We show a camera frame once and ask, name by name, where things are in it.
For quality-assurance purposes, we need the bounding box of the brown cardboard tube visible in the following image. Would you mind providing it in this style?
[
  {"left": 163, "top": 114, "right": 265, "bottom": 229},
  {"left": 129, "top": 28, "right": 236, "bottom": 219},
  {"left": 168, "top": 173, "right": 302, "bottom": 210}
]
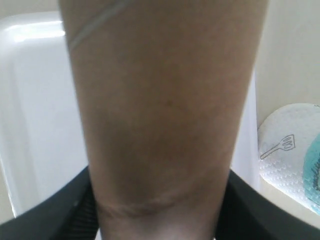
[{"left": 59, "top": 0, "right": 268, "bottom": 240}]

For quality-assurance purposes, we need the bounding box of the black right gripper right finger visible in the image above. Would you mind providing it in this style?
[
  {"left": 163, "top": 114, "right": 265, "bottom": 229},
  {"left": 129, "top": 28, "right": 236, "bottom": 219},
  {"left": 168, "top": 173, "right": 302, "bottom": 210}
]
[{"left": 215, "top": 171, "right": 320, "bottom": 240}]

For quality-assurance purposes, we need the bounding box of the white rectangular plastic tray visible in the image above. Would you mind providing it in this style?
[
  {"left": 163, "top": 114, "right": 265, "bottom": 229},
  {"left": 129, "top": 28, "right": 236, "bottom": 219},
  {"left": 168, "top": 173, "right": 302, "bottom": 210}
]
[{"left": 0, "top": 11, "right": 261, "bottom": 221}]

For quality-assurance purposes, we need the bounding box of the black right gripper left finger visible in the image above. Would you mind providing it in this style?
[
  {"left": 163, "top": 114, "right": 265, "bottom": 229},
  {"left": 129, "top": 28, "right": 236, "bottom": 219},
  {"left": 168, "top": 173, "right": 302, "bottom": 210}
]
[{"left": 0, "top": 167, "right": 99, "bottom": 240}]

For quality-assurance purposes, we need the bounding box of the white printed paper towel roll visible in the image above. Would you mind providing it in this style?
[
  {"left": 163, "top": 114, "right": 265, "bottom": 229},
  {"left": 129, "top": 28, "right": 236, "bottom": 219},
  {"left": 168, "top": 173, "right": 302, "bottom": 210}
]
[{"left": 257, "top": 103, "right": 320, "bottom": 214}]

